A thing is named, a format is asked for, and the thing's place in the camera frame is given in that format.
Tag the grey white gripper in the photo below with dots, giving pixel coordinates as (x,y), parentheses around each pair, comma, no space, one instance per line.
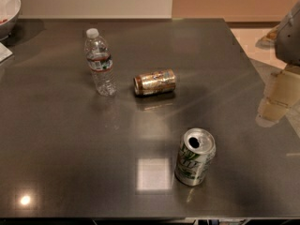
(289,41)

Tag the green white 7up can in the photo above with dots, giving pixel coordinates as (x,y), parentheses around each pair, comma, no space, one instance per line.
(196,151)

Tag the orange soda can lying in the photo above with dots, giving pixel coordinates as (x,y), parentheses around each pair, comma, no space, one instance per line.
(153,83)

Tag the clear plastic water bottle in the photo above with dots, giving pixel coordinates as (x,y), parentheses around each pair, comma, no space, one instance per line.
(99,59)

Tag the white paper sheet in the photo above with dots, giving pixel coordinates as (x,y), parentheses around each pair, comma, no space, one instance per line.
(5,53)

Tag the white bowl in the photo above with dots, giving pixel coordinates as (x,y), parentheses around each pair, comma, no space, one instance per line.
(9,13)

